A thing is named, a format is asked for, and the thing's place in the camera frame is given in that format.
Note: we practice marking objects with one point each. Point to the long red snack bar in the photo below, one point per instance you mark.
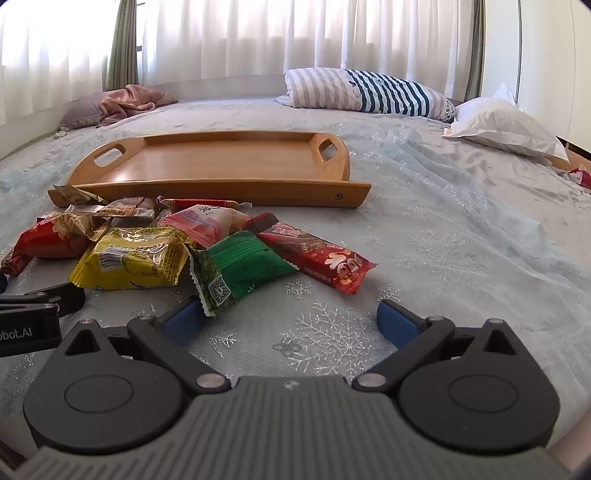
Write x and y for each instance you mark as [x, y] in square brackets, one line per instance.
[318, 256]

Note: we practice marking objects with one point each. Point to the white pillow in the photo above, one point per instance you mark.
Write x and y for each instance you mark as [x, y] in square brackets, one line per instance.
[503, 127]

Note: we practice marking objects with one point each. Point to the blue grey striped pillow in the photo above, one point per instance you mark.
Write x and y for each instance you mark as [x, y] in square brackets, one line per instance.
[369, 90]

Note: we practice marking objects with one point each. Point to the yellow snack packet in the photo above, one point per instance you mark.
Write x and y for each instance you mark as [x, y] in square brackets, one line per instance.
[134, 261]

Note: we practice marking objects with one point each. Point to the small white object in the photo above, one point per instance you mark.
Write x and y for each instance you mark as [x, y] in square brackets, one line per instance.
[60, 134]

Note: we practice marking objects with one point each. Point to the brown snack packet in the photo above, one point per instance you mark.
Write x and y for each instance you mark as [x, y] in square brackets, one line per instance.
[124, 208]

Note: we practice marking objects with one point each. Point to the small dark red snack bar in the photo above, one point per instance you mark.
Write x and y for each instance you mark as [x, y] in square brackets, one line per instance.
[13, 264]

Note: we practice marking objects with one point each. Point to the green snack packet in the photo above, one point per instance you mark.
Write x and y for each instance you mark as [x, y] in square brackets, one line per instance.
[238, 267]

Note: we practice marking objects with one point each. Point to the white wardrobe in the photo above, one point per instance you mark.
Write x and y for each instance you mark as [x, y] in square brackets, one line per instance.
[549, 55]

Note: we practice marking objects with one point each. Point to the pale green wafer packet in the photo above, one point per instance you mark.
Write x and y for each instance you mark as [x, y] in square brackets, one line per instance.
[69, 194]

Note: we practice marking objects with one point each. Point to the red nut snack packet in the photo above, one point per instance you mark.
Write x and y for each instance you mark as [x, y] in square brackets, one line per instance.
[46, 242]

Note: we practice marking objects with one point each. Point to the pink crumpled cloth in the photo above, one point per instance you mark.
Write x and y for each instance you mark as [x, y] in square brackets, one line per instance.
[131, 99]

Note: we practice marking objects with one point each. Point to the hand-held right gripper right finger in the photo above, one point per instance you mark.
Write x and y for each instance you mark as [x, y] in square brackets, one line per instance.
[392, 323]

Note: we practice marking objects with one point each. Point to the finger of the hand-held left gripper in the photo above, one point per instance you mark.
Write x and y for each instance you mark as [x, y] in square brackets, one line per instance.
[67, 299]

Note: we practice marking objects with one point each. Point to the wooden tray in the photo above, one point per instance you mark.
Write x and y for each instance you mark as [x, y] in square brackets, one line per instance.
[221, 161]

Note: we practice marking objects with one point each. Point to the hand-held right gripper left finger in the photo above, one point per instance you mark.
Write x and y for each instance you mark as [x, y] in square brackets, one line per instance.
[182, 319]

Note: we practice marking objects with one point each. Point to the white sheer curtain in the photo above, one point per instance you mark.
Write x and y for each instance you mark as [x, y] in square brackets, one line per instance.
[277, 41]

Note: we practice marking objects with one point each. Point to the pink snack packet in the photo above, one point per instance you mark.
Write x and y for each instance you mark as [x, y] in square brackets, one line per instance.
[207, 224]

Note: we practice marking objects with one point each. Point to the red white packet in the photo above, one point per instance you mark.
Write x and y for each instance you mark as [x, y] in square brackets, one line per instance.
[582, 177]

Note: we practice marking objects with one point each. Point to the red clear cracker packet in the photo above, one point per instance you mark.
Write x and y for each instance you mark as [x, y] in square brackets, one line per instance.
[203, 203]

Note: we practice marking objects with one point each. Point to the wooden headboard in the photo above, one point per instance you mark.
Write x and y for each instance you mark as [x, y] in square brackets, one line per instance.
[575, 152]

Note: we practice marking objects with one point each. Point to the green curtain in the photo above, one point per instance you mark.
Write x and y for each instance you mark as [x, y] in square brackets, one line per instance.
[122, 41]
[474, 46]

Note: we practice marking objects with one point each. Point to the purple pillow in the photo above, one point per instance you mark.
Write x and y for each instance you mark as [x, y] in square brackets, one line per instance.
[81, 113]

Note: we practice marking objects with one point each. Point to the sheer snowflake cloth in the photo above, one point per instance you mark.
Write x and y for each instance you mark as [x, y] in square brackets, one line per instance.
[438, 258]

